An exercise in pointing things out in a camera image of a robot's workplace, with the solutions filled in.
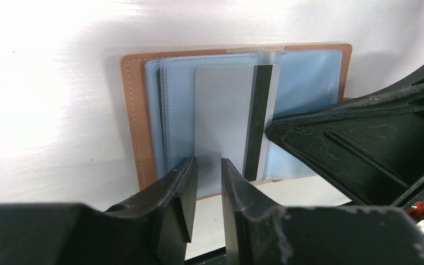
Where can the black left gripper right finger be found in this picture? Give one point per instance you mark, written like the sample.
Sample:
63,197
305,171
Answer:
253,222

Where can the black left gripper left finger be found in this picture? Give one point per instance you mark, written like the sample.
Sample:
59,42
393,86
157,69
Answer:
152,226

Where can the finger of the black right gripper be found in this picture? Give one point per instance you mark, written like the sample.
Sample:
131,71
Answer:
400,89
373,154

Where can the tan leather card holder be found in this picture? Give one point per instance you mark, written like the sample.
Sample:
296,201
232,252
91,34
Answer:
159,93

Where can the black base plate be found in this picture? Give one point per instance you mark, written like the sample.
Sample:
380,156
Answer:
215,257

